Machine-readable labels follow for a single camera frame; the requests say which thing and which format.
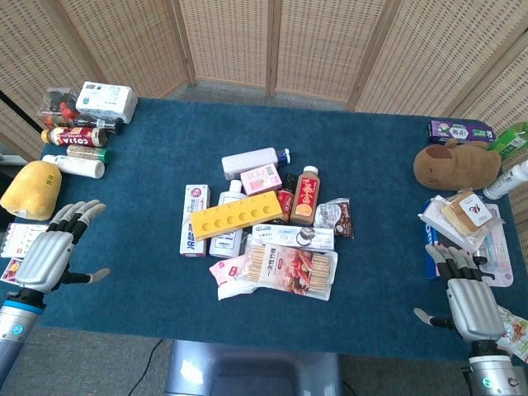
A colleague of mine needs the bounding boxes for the green tea bottle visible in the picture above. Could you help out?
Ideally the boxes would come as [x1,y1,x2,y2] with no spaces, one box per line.
[488,120,528,160]

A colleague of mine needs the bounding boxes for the brown milk tea bottle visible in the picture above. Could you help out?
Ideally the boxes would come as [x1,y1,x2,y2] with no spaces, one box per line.
[289,165,322,226]

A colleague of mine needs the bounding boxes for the white cylindrical tube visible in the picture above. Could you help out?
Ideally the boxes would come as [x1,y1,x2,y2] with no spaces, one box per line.
[41,154,106,180]

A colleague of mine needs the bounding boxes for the white bottle with blue cap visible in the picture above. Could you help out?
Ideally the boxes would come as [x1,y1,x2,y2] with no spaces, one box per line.
[221,147,292,181]

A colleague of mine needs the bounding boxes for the brown capybara plush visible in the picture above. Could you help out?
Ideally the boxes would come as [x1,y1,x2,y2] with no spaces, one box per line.
[413,138,503,191]

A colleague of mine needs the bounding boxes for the clear box with red items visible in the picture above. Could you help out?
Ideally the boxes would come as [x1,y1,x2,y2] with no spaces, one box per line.
[35,86,83,129]

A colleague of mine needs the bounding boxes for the white card pack red label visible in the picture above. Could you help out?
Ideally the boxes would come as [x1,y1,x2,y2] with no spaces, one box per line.
[0,222,50,259]

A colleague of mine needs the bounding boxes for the packaged sandwich biscuit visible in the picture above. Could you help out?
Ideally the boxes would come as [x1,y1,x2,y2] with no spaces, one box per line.
[440,191,496,242]

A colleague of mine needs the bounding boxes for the white plastic flat pack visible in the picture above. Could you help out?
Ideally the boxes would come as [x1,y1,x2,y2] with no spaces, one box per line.
[420,195,507,254]

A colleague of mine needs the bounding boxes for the yellow rectangular block with holes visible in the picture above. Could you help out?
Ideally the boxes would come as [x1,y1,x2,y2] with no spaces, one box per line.
[189,190,285,242]

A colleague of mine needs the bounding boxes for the pink small box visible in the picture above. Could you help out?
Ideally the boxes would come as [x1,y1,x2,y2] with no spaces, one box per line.
[239,163,284,197]

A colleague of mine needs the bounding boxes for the Costa coffee bottle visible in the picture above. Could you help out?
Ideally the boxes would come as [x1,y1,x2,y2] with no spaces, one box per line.
[40,126,109,148]

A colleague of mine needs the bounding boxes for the pink toothbrush blister pack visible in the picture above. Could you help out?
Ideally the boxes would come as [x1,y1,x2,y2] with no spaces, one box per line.
[474,203,515,287]

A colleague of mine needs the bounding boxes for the black cable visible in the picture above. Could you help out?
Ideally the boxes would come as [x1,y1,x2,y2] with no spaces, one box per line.
[123,337,163,396]

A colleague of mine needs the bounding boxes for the white tissue pack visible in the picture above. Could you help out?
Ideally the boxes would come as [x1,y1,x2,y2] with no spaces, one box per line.
[75,81,139,125]

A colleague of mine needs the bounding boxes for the blue Oreo pack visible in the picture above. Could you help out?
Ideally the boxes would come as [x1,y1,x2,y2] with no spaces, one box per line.
[422,199,445,281]

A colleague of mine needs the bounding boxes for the green capped glass jar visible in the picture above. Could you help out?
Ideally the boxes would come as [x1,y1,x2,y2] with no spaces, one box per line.
[66,144,111,163]

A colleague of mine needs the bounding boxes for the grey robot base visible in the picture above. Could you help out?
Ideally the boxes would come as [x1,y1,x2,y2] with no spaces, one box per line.
[163,338,344,396]

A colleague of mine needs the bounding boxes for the blue table cloth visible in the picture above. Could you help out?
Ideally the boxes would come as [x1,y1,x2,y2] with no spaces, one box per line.
[0,97,528,364]

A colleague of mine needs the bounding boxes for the yellow plush toy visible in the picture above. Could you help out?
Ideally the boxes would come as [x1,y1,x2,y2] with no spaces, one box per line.
[0,160,63,220]

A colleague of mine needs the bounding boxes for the pink white sachet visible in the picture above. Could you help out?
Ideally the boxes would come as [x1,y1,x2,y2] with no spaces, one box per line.
[209,254,259,301]

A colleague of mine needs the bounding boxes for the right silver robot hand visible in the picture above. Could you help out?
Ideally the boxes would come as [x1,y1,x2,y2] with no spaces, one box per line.
[413,243,506,342]

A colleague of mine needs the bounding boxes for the red purple snack packet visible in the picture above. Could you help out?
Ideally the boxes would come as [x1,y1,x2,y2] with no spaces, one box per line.
[0,257,26,285]

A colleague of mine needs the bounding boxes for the white red toothpaste box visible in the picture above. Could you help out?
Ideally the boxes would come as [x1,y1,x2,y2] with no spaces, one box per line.
[179,184,211,258]

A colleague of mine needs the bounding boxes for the white flat bottle blue print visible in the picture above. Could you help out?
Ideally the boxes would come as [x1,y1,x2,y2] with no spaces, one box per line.
[208,179,249,259]

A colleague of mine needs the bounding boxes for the bamboo skewer pack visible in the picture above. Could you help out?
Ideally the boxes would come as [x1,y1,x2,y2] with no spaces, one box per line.
[238,242,339,302]

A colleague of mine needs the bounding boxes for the white spray bottle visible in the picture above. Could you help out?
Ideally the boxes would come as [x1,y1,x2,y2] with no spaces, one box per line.
[482,159,528,200]

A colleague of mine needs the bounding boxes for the white dark snack packet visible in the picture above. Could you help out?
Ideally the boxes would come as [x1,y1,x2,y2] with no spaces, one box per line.
[313,197,355,240]

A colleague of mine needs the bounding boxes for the woven bamboo folding screen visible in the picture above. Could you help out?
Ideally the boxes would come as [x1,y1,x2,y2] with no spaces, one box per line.
[0,0,528,281]

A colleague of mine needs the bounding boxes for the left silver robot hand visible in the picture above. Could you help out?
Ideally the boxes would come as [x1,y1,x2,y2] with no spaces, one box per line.
[15,199,111,295]

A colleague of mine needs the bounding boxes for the purple toothpaste box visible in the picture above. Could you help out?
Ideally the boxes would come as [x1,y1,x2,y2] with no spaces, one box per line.
[427,120,497,144]

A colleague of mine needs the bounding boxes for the green white snack bag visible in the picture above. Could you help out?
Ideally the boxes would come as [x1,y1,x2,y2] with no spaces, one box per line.
[494,304,528,364]

